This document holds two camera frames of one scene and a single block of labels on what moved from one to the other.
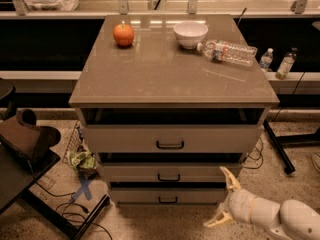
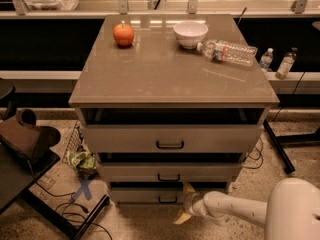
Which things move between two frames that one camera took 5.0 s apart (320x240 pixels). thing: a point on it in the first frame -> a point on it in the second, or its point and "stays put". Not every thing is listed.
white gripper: (240, 205) -> (192, 204)
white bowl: (190, 35) stays put
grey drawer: (167, 196) stays put
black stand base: (284, 140) stays put
